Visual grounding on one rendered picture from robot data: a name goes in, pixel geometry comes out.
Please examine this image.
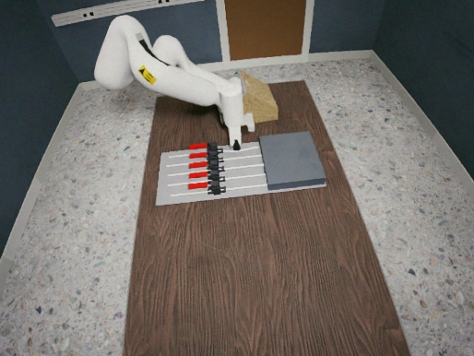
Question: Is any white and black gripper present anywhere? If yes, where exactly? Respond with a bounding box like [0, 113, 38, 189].
[227, 125, 241, 150]

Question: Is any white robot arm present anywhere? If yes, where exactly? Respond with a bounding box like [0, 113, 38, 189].
[94, 15, 255, 132]

